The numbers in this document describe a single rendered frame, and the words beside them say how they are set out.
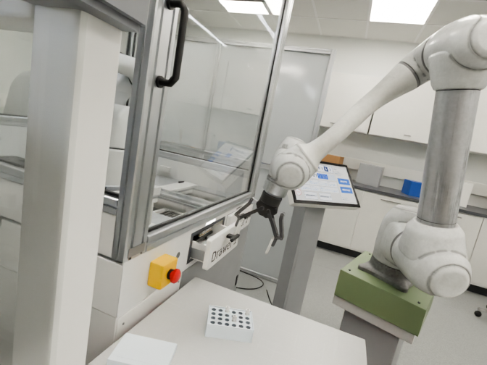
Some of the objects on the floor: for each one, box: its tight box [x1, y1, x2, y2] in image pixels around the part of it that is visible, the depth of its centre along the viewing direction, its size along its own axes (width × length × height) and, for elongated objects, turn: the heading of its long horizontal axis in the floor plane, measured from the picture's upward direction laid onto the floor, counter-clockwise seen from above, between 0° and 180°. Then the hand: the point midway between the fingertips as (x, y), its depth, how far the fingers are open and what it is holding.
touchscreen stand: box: [272, 206, 325, 316], centre depth 197 cm, size 50×45×102 cm
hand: (251, 241), depth 113 cm, fingers open, 13 cm apart
